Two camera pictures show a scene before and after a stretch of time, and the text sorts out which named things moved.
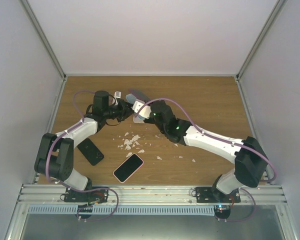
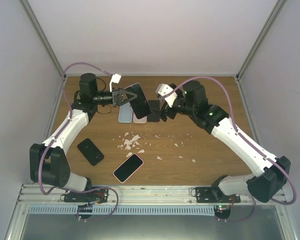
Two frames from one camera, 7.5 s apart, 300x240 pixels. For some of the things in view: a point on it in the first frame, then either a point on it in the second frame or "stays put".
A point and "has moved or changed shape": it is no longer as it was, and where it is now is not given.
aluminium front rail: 151,194 stays put
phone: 127,168 stays put
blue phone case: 131,99 has moved or changed shape
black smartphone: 139,95 has moved or changed shape
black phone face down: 91,152 stays put
